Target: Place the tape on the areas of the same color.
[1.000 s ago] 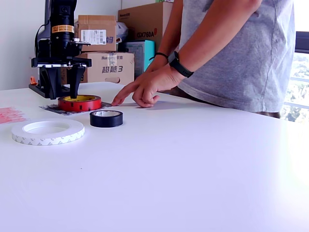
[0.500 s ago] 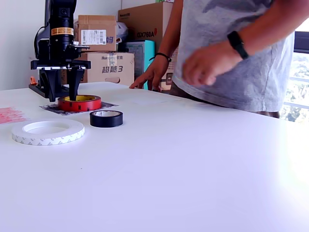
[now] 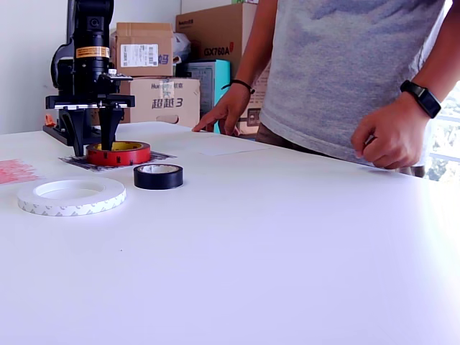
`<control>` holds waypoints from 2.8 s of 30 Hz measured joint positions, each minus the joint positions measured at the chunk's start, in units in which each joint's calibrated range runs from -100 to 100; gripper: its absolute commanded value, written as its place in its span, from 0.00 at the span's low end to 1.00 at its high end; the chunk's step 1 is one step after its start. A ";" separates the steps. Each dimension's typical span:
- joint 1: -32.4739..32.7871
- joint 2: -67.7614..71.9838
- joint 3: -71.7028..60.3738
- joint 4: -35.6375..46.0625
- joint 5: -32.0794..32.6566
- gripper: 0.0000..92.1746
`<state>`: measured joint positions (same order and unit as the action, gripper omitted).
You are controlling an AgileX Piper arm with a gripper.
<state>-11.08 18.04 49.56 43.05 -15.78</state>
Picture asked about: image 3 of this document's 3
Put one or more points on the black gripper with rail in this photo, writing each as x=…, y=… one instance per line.
x=90, y=100

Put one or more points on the red tape roll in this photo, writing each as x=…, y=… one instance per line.
x=122, y=158

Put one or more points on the black tape roll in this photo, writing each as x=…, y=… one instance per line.
x=158, y=179

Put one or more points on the person left forearm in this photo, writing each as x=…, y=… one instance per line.
x=442, y=54

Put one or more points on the person right forearm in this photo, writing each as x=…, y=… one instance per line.
x=255, y=46

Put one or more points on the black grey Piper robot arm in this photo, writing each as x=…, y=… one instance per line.
x=90, y=36

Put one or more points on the white tape roll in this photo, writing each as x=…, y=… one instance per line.
x=72, y=208

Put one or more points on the person right hand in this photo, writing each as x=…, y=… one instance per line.
x=233, y=106

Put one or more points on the person left hand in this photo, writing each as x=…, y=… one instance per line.
x=391, y=136

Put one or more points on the orange table clamp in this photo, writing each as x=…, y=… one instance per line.
x=49, y=121

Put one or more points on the cardboard box with blue print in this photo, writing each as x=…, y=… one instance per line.
x=161, y=104

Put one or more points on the black scribbled paper sheet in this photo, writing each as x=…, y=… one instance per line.
x=161, y=156

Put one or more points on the red scribbled paper sheet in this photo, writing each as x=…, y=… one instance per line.
x=18, y=172

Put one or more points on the cardboard box with shipping label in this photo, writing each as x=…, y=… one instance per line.
x=143, y=34

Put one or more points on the white plastic bag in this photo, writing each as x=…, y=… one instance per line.
x=181, y=46

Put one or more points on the teal sided box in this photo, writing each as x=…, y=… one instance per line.
x=223, y=82

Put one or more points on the plain white paper sheet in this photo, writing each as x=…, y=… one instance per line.
x=230, y=145

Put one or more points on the large printed cardboard box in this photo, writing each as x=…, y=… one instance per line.
x=215, y=36

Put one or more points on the person torso in grey shirt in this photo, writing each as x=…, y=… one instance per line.
x=341, y=72

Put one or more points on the black wrist watch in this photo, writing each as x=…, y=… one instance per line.
x=424, y=98

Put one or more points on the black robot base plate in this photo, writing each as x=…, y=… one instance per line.
x=54, y=132

